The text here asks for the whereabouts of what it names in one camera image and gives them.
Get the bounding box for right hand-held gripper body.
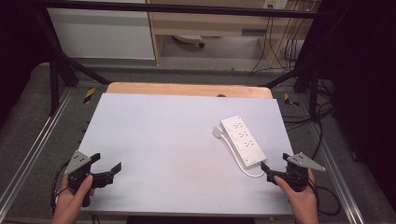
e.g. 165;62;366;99
266;151;327;193

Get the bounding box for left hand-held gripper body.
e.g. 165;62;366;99
64;150;115;208

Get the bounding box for white power strip cable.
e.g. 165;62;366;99
223;135;266;179

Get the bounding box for white power strip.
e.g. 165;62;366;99
219;115;268;170

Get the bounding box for person's right hand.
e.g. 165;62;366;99
274;169;320;224

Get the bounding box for person's left hand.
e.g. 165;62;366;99
50;175;96;224

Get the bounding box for white table board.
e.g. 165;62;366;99
77;92;295;217

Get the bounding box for wooden table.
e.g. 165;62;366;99
106;81;275;100

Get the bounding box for black curtain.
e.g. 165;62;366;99
0;0;52;125
306;0;396;216

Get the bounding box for white cabinet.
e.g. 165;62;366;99
46;7;156;61

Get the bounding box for white chair base with wheel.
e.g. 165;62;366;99
172;34;206;49

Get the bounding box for light wooden desk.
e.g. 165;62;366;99
145;0;314;67

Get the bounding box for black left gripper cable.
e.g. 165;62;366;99
49;161;70;217

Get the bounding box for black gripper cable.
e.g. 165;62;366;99
49;161;70;217
307;176;342;217

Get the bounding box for aluminium rail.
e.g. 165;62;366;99
0;88;75;213
298;92;366;224

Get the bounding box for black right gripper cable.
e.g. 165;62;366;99
307;176;342;217

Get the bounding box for black floor cables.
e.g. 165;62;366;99
281;78;336;161

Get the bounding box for black hanging cables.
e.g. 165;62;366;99
249;15;304;75

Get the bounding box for white wall socket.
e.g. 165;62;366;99
262;0;290;10

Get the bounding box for black metal frame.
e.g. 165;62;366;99
31;0;331;120

